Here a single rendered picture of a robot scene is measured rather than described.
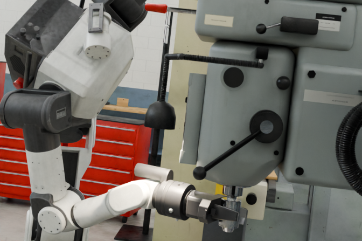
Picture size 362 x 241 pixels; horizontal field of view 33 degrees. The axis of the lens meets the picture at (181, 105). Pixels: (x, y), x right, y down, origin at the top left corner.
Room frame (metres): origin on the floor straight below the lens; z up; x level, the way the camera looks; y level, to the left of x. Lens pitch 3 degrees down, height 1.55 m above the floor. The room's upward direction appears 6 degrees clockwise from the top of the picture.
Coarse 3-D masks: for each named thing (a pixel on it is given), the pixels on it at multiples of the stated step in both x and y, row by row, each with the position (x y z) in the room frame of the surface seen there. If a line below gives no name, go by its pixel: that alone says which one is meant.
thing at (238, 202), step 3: (222, 198) 1.39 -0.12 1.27; (225, 198) 1.39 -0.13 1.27; (237, 198) 1.41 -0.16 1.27; (222, 201) 1.38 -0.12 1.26; (225, 201) 1.38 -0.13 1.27; (228, 201) 1.37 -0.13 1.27; (231, 201) 1.37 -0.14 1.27; (234, 201) 1.37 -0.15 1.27; (237, 201) 1.38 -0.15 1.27; (240, 201) 1.38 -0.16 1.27; (228, 204) 1.37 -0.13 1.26; (231, 204) 1.37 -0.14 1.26; (234, 204) 1.37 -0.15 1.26; (237, 204) 1.37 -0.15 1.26; (240, 204) 1.38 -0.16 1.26
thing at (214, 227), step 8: (208, 224) 1.81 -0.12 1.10; (216, 224) 1.81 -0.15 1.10; (240, 224) 1.79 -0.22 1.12; (208, 232) 1.81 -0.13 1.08; (216, 232) 1.81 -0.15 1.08; (224, 232) 1.80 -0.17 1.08; (232, 232) 1.80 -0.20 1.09; (240, 232) 1.79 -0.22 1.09; (208, 240) 1.81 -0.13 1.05; (216, 240) 1.80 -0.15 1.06; (224, 240) 1.80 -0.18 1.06; (232, 240) 1.80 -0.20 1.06; (240, 240) 1.79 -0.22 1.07
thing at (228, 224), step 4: (224, 204) 1.38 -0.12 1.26; (228, 208) 1.37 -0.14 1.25; (232, 208) 1.37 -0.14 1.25; (236, 208) 1.37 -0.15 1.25; (240, 208) 1.39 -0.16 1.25; (220, 220) 1.38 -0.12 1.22; (224, 220) 1.37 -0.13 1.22; (220, 224) 1.38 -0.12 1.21; (224, 224) 1.37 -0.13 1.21; (228, 224) 1.37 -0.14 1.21; (232, 224) 1.37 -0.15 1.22; (236, 224) 1.38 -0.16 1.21; (228, 228) 1.37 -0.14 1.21; (232, 228) 1.37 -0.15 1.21; (236, 228) 1.38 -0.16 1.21
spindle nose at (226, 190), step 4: (224, 188) 1.38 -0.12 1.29; (228, 188) 1.37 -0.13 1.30; (236, 188) 1.37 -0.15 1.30; (240, 188) 1.38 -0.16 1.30; (224, 192) 1.38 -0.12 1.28; (228, 192) 1.37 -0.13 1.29; (236, 192) 1.37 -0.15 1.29; (240, 192) 1.38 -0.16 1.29; (236, 196) 1.37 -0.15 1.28; (240, 196) 1.38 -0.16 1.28
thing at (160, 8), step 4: (148, 4) 1.50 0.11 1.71; (152, 4) 1.50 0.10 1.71; (156, 4) 1.50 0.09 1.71; (160, 4) 1.50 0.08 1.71; (164, 4) 1.50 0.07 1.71; (148, 8) 1.50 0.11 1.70; (152, 8) 1.50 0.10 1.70; (156, 8) 1.50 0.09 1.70; (160, 8) 1.50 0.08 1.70; (164, 8) 1.50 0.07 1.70; (168, 8) 1.50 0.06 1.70; (172, 8) 1.50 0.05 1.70; (176, 8) 1.50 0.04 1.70; (180, 8) 1.50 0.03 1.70; (160, 12) 1.51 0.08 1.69; (164, 12) 1.50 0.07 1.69; (180, 12) 1.50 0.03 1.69; (184, 12) 1.50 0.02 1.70; (188, 12) 1.50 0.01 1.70; (192, 12) 1.50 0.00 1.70
